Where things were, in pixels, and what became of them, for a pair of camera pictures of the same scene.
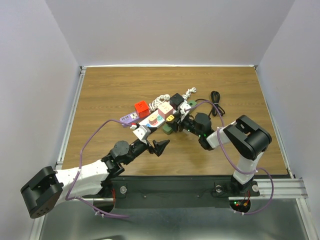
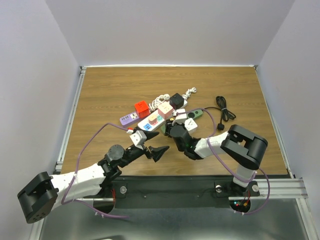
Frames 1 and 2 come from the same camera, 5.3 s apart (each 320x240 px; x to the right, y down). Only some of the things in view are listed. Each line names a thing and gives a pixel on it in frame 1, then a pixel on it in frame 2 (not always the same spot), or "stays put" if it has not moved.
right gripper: x=177 y=117 -> x=169 y=125
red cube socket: x=142 y=109 stays put
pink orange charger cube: x=153 y=119 stays put
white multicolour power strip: x=153 y=120 stays put
